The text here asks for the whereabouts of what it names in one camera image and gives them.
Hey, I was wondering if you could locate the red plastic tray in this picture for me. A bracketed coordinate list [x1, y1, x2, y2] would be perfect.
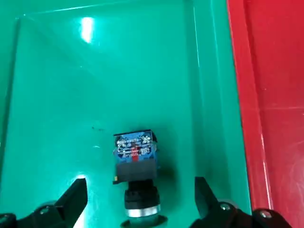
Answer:
[227, 0, 304, 228]

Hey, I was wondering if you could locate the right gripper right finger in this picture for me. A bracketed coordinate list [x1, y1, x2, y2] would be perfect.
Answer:
[190, 177, 293, 228]

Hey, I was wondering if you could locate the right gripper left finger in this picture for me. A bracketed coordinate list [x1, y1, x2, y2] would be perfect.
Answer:
[0, 178, 89, 228]

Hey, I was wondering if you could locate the green-capped push button switch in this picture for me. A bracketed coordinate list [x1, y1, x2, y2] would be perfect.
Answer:
[112, 129, 169, 228]

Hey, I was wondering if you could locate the green plastic tray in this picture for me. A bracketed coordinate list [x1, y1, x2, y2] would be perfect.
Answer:
[0, 0, 253, 228]

